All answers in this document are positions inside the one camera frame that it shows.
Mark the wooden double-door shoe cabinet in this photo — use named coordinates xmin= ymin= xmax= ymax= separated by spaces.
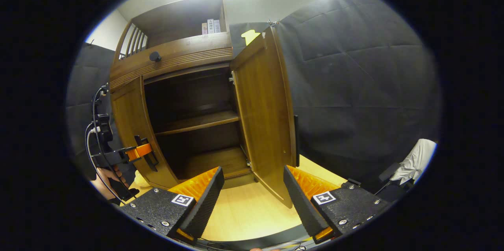
xmin=109 ymin=0 xmax=252 ymax=190

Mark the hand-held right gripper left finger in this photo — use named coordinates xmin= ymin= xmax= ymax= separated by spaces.
xmin=118 ymin=167 xmax=225 ymax=246

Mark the cream soft toy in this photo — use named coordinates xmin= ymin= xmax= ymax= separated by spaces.
xmin=134 ymin=169 xmax=152 ymax=188

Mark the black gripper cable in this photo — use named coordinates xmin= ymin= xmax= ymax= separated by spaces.
xmin=85 ymin=86 xmax=126 ymax=205

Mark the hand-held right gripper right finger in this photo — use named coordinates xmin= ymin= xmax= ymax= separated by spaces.
xmin=283 ymin=165 xmax=394 ymax=245

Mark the wooden drawer with black knob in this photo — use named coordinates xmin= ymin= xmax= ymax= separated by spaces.
xmin=109 ymin=32 xmax=234 ymax=93

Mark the wooden cabinet door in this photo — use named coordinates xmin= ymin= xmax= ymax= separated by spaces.
xmin=230 ymin=26 xmax=300 ymax=209
xmin=110 ymin=76 xmax=180 ymax=190

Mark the white cloth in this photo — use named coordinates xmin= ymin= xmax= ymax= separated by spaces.
xmin=391 ymin=139 xmax=437 ymax=185

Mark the black chair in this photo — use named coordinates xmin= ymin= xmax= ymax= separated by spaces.
xmin=374 ymin=162 xmax=416 ymax=202

